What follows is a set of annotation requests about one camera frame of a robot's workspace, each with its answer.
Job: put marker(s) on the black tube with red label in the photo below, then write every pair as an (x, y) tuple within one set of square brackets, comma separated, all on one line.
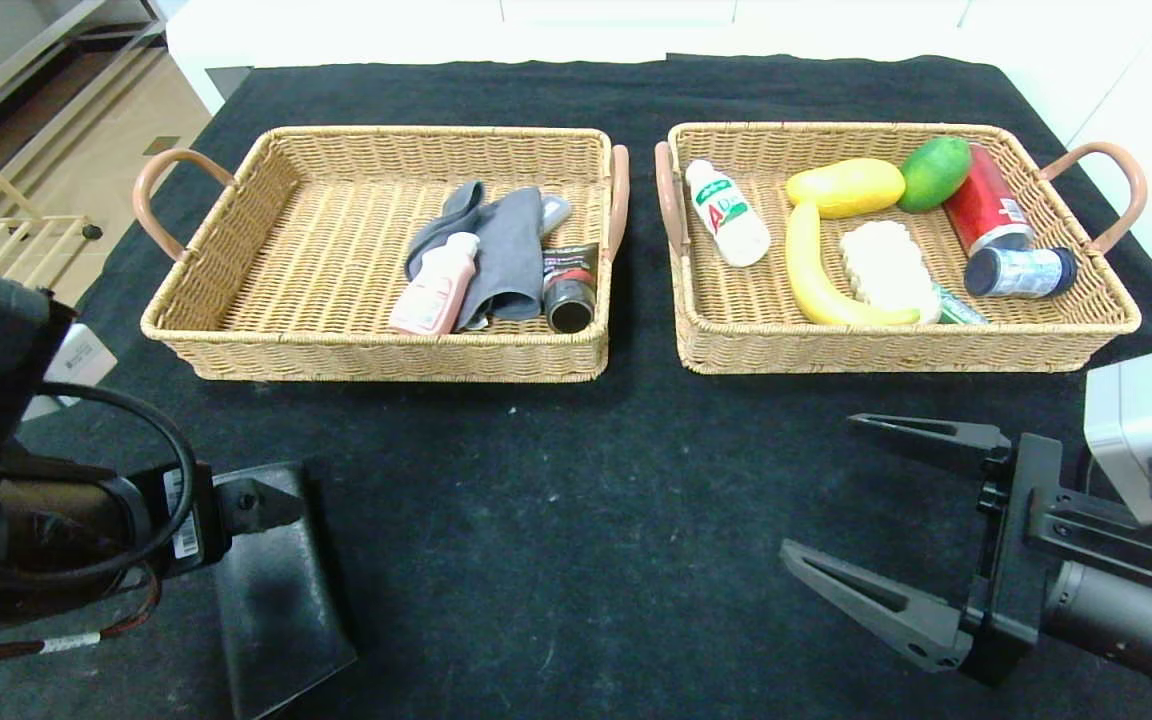
[(568, 285)]

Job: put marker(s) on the green gum pack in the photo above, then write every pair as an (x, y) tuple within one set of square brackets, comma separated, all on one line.
[(961, 310)]

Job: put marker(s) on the pink bottle with white cap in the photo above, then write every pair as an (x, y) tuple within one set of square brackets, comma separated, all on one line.
[(436, 290)]

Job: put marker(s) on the green toy fruit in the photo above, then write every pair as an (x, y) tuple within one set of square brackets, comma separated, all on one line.
[(934, 173)]

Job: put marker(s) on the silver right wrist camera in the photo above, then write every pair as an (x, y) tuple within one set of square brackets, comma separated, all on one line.
[(1136, 420)]

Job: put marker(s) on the grey cloth towel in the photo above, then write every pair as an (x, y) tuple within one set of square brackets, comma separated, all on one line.
[(511, 250)]

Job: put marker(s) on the yellow toy mango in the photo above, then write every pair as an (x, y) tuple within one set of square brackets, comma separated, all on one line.
[(846, 188)]

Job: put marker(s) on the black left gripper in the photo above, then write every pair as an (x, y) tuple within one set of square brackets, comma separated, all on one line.
[(183, 516)]

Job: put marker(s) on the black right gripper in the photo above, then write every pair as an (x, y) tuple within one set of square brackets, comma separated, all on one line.
[(1012, 548)]

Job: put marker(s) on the black leather case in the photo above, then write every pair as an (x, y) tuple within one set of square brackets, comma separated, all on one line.
[(276, 610)]

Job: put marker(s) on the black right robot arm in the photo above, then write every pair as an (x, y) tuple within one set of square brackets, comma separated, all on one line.
[(1126, 615)]

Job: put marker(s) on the black tablecloth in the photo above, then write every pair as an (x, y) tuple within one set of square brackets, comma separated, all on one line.
[(636, 500)]

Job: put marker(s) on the white milk bottle green label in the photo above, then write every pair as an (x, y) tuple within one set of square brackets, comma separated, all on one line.
[(731, 220)]

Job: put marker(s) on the yellow toy banana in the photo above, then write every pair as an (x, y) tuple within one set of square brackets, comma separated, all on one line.
[(806, 260)]

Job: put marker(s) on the red drink can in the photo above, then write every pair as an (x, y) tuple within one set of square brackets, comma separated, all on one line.
[(984, 208)]

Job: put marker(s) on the ridged toy bread loaf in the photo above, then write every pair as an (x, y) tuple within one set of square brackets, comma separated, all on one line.
[(886, 270)]

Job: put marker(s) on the translucent grey flat tube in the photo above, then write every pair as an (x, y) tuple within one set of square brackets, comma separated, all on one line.
[(556, 212)]

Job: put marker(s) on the grey metal shelf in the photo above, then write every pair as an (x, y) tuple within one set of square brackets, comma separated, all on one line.
[(36, 60)]

